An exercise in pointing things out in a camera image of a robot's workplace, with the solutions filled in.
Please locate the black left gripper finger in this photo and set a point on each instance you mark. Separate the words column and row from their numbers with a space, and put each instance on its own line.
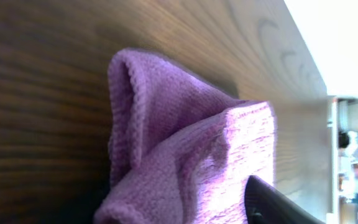
column 266, row 205

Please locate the purple microfiber cloth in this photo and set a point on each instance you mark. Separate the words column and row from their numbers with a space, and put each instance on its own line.
column 181, row 150

